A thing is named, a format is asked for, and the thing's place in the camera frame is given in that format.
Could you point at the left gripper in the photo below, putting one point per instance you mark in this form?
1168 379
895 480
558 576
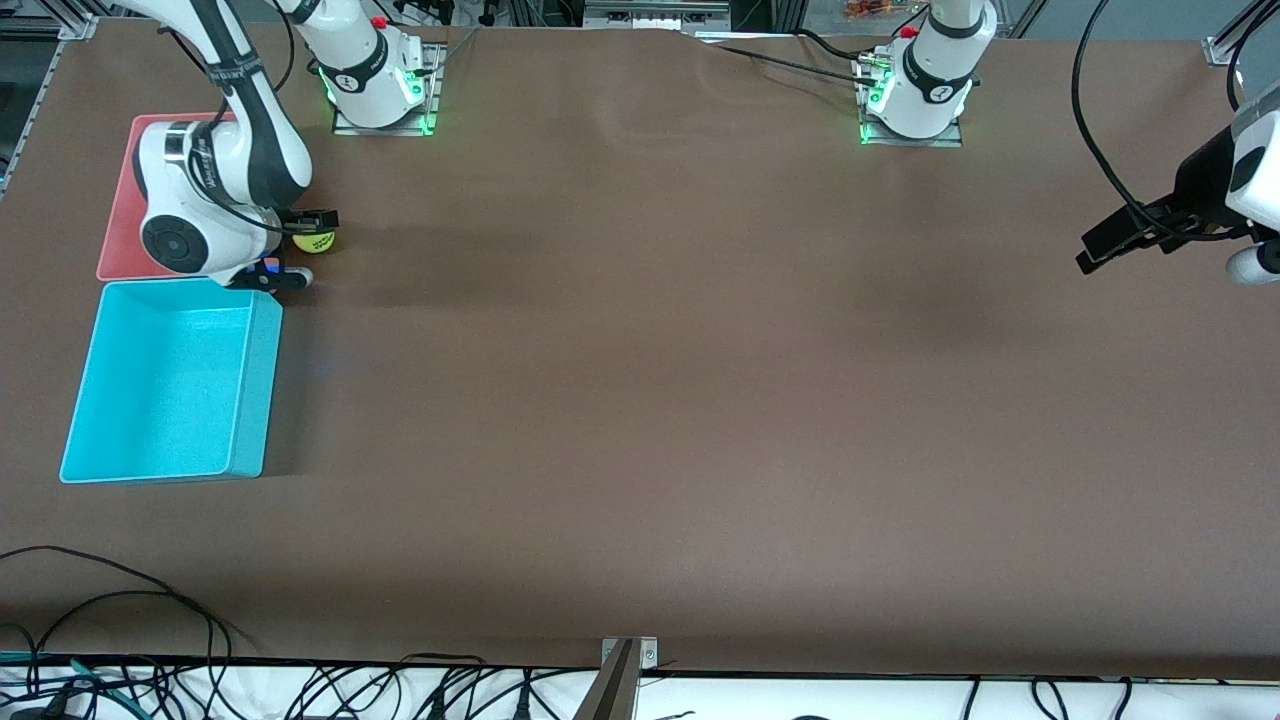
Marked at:
1203 176

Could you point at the yellow tennis ball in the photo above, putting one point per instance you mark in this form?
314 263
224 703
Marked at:
315 243

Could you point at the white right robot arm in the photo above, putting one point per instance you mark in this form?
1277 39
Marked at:
230 160

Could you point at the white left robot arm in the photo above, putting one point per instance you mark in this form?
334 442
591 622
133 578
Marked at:
935 70

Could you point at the pink plastic bin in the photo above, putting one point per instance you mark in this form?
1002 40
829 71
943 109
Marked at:
120 230

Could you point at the blue plastic bin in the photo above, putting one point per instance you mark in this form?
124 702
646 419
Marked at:
160 390

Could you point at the aluminium corner profile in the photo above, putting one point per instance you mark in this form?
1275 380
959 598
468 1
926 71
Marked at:
1218 50

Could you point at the orange objects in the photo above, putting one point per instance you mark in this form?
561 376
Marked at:
880 9

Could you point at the grey metal device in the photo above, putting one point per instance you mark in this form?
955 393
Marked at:
650 15

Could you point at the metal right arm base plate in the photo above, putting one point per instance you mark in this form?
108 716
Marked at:
432 70

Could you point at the perforated metal rail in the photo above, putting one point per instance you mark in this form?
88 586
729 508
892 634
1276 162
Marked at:
45 90

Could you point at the aluminium frame profile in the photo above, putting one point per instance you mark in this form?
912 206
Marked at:
60 25

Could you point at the metal table bracket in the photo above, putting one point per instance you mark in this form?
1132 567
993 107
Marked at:
648 655

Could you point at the dark camera stand pole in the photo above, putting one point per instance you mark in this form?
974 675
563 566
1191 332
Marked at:
610 695

